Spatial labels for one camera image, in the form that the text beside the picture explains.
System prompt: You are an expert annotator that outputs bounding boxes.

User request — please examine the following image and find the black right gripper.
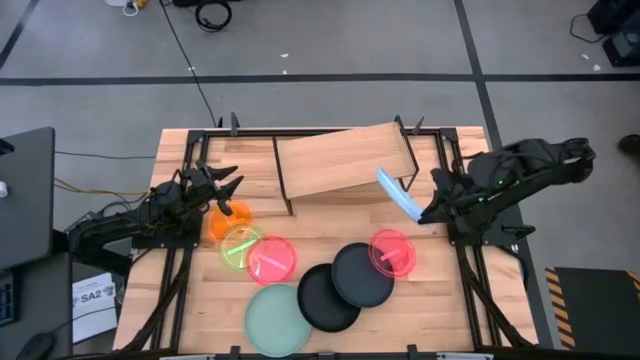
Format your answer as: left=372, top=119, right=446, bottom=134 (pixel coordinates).
left=417, top=167, right=474, bottom=225

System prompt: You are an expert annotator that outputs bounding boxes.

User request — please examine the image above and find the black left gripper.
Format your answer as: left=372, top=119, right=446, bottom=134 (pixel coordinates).
left=182, top=159, right=245, bottom=204

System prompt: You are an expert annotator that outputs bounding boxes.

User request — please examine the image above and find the light blue plate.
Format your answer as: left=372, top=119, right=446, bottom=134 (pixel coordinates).
left=375, top=166, right=425, bottom=223

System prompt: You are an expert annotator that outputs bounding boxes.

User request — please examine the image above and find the pink translucent plate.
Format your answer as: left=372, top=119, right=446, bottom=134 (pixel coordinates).
left=245, top=234, right=299, bottom=287
left=368, top=228, right=418, bottom=279

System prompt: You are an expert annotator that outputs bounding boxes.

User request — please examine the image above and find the green translucent plate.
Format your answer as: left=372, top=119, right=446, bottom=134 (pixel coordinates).
left=219, top=224, right=265, bottom=272

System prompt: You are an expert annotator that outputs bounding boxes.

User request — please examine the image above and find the black plate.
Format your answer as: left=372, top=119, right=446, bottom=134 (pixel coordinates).
left=296, top=263, right=362, bottom=334
left=331, top=242, right=396, bottom=309

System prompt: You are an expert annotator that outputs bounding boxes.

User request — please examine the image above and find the mint green plate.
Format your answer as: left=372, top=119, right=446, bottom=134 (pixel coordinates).
left=243, top=282, right=314, bottom=359

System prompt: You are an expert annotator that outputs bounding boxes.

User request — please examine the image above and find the orange translucent plate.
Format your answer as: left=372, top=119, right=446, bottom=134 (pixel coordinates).
left=206, top=199, right=255, bottom=246

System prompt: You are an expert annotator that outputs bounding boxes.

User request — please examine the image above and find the black floor cabinet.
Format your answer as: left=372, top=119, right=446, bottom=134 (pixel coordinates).
left=172, top=0, right=241, bottom=9

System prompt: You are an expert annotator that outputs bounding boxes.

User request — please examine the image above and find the white SA2 paper sign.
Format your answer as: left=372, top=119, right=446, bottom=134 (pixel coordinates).
left=71, top=272, right=119, bottom=345

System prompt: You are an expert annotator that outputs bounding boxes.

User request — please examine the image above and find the black hazard-striped mat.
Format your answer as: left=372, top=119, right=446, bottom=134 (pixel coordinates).
left=544, top=266, right=640, bottom=351

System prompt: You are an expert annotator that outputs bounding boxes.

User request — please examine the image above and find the dark grey desk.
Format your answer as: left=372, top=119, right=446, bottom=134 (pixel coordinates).
left=0, top=126, right=56, bottom=271

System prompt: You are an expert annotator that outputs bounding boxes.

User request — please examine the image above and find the person's shoe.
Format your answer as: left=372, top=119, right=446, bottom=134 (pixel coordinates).
left=618, top=133, right=640, bottom=156

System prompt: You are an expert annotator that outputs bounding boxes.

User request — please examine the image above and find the black keypad device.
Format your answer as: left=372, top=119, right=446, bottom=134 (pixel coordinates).
left=0, top=272, right=21, bottom=327

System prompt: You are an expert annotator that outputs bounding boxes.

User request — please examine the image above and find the black equipment case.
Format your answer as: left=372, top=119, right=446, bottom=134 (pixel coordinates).
left=602, top=28, right=640, bottom=69
left=587, top=0, right=640, bottom=35

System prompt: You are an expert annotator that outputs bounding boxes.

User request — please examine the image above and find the black computer mouse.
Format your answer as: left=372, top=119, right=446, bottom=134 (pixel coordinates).
left=14, top=332, right=56, bottom=360

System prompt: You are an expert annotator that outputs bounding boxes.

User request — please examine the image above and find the black aluminium table frame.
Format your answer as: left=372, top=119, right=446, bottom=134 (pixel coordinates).
left=119, top=113, right=539, bottom=360

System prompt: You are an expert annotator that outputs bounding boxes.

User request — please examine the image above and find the wooden shelf with wire legs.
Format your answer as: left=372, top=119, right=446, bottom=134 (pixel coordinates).
left=271, top=115, right=421, bottom=217

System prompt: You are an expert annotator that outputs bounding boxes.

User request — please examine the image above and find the long black floor cable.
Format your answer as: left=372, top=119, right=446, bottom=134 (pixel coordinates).
left=158, top=0, right=222, bottom=129

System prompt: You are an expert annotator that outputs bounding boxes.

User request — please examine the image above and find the yellow cable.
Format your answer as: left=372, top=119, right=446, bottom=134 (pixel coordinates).
left=53, top=177, right=151, bottom=197

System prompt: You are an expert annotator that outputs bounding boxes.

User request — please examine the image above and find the thin grey cable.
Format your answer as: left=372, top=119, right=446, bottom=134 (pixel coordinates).
left=54, top=150, right=157, bottom=161

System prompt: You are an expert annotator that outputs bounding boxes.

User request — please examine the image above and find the coiled black cable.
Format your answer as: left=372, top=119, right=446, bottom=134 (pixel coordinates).
left=193, top=0, right=234, bottom=34

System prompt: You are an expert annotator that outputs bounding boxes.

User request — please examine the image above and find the thin black floor cable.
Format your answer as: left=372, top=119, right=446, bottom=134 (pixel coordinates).
left=569, top=12, right=601, bottom=45

